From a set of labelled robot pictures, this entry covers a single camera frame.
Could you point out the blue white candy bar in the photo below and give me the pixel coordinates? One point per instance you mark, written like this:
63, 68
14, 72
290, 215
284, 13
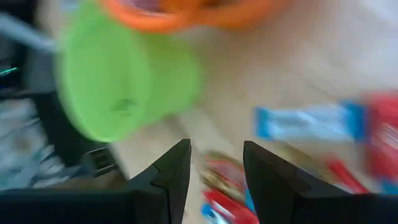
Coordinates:
206, 211
311, 121
390, 186

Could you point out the black aluminium table frame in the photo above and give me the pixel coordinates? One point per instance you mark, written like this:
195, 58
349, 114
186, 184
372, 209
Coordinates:
62, 124

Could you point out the red gold crinkly candy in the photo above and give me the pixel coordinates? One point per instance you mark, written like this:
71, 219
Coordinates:
222, 174

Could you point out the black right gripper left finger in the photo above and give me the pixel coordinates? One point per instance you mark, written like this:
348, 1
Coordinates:
93, 207

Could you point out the green Halloween bucket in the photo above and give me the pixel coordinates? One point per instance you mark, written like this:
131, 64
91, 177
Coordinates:
124, 77

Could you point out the orange Halloween bucket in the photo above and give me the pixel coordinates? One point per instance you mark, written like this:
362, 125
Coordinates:
192, 15

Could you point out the red KitKat bar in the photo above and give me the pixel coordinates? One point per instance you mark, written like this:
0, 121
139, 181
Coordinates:
230, 208
384, 130

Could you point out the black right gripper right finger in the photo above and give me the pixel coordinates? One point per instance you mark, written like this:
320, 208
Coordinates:
311, 208

